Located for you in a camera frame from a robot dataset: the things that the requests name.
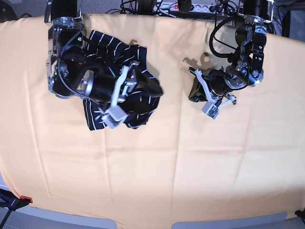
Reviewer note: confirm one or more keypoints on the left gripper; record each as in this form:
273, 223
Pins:
217, 83

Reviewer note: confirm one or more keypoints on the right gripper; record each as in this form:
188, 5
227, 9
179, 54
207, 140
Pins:
101, 86

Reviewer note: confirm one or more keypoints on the navy white striped T-shirt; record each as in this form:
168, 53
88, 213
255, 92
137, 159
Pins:
107, 55

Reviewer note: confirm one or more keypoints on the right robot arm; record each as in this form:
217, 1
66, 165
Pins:
67, 43

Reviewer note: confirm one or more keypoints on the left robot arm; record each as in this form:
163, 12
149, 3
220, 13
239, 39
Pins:
246, 62

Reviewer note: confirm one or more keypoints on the yellow table cloth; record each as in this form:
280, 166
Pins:
182, 165

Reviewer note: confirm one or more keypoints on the white power strip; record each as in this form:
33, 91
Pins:
196, 8

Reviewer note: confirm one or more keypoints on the black clamp right corner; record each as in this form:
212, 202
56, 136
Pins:
300, 214

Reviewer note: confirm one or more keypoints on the blue clamp red tip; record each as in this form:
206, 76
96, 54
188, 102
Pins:
12, 203

